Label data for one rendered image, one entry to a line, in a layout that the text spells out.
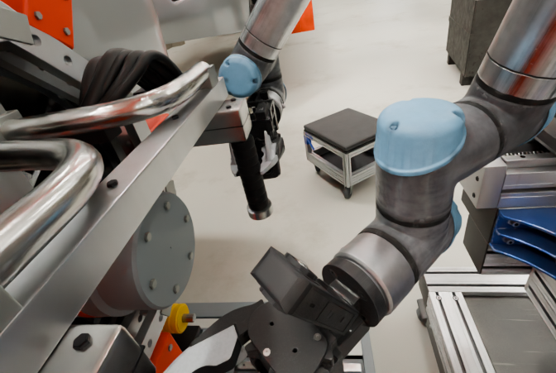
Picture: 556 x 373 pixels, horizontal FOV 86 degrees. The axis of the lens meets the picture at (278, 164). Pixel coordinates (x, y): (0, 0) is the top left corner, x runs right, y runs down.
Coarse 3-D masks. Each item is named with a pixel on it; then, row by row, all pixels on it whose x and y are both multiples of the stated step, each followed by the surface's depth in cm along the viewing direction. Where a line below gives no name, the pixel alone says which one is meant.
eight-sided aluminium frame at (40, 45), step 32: (0, 32) 32; (32, 32) 36; (0, 64) 37; (32, 64) 40; (64, 64) 40; (64, 96) 46; (128, 96) 52; (128, 128) 53; (128, 320) 54; (160, 320) 56
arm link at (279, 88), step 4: (276, 80) 67; (280, 80) 69; (264, 84) 67; (268, 84) 67; (272, 84) 67; (276, 84) 68; (280, 84) 69; (284, 84) 73; (260, 88) 67; (264, 88) 66; (268, 88) 66; (272, 88) 67; (276, 88) 68; (280, 88) 69; (284, 88) 71; (276, 92) 66; (280, 92) 68; (284, 92) 71; (280, 96) 67; (284, 96) 70; (284, 100) 69
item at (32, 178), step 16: (0, 80) 41; (16, 80) 42; (0, 96) 46; (16, 96) 46; (32, 96) 46; (48, 96) 46; (32, 112) 50; (96, 144) 56; (112, 160) 59; (32, 176) 45; (80, 320) 51; (96, 320) 54; (112, 320) 55
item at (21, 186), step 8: (0, 176) 31; (8, 176) 32; (16, 176) 33; (24, 176) 34; (0, 184) 31; (8, 184) 32; (16, 184) 33; (24, 184) 33; (0, 192) 31; (8, 192) 32; (16, 192) 33; (24, 192) 33; (0, 200) 31; (8, 200) 32; (16, 200) 32; (0, 208) 31
